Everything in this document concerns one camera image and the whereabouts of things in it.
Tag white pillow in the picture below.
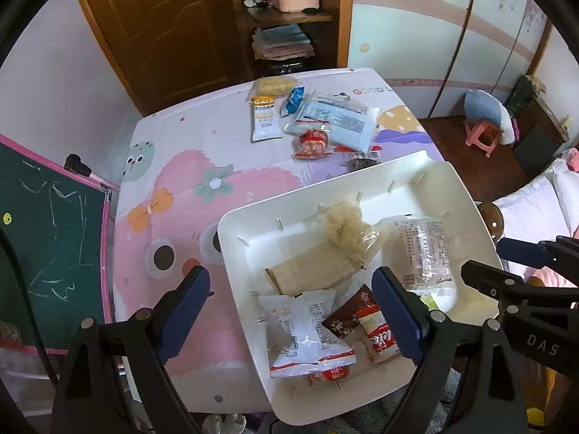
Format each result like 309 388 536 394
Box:
494 158 579 243

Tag white red cookies packet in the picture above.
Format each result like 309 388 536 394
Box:
356 305 400 362

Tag cartoon printed tablecloth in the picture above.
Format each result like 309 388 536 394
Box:
112 67 445 414

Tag white blue wrapper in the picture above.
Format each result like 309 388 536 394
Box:
258 289 357 378

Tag small blue candy wrapper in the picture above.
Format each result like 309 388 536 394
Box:
280 86 305 118

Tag pastel wardrobe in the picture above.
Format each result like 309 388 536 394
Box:
347 0 548 119

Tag green chalkboard pink frame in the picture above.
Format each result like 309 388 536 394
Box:
1 137 113 355

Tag white printed snack packet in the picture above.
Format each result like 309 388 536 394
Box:
377 214 455 295

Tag blue white cushion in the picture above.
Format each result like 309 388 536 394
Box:
463 90 516 145

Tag white plastic tray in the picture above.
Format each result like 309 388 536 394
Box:
217 149 506 426

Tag dark snack with barcode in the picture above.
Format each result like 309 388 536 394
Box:
343 150 381 173

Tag white orange snack bar packet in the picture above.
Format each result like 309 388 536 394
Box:
251 96 283 142

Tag stack of folded cloths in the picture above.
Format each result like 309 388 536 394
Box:
251 24 315 62

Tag clear bag brown pastry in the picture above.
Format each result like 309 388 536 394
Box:
306 365 354 386

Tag small red snack packet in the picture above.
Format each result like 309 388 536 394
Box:
293 129 331 161

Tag clear bag yellow puffs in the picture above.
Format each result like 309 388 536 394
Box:
325 200 390 268

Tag pink blanket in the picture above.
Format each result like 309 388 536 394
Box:
561 147 579 173

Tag wooden bed post knob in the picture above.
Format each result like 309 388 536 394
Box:
477 202 504 242

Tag long cracker pack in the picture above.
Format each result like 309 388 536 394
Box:
265 241 362 296

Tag pink plastic stool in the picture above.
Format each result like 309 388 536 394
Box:
464 120 502 158

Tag brown wooden door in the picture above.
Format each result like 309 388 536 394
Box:
79 0 252 116

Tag wooden shelf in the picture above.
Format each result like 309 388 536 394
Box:
237 0 353 77

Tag dark red chocolate packet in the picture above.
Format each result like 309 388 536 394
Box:
322 284 376 339

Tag yellow snack bag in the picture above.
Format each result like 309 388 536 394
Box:
247 76 298 101

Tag green yellow small packet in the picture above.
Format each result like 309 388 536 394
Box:
419 295 439 310

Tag light blue snack bag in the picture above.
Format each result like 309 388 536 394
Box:
284 91 380 153

